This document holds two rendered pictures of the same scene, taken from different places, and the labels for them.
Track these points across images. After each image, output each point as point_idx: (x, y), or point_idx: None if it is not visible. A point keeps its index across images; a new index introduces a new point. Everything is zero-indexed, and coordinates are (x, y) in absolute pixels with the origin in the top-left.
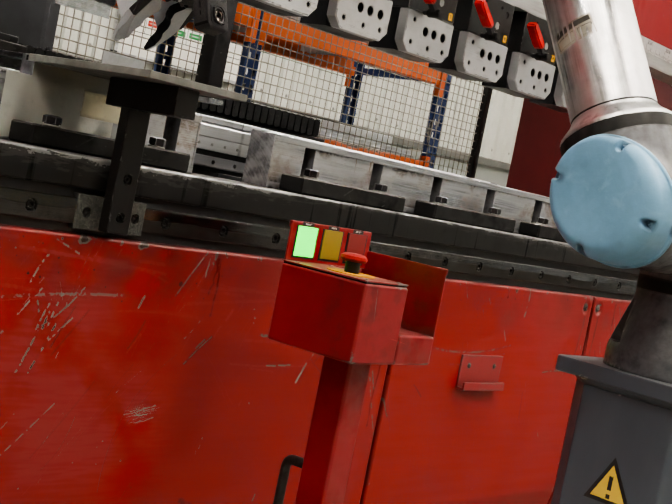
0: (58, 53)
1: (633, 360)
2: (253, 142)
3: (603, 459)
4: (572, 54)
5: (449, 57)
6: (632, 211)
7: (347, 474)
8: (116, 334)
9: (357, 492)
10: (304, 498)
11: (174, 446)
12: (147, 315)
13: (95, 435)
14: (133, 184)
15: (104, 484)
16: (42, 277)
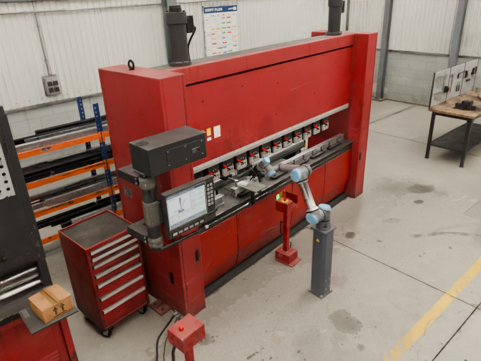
0: None
1: (318, 228)
2: (265, 172)
3: (316, 237)
4: (305, 203)
5: (292, 141)
6: (313, 221)
7: (289, 223)
8: (255, 214)
9: (290, 213)
10: (284, 227)
11: (265, 222)
12: (258, 210)
13: (255, 226)
14: (254, 198)
15: (258, 230)
16: (246, 213)
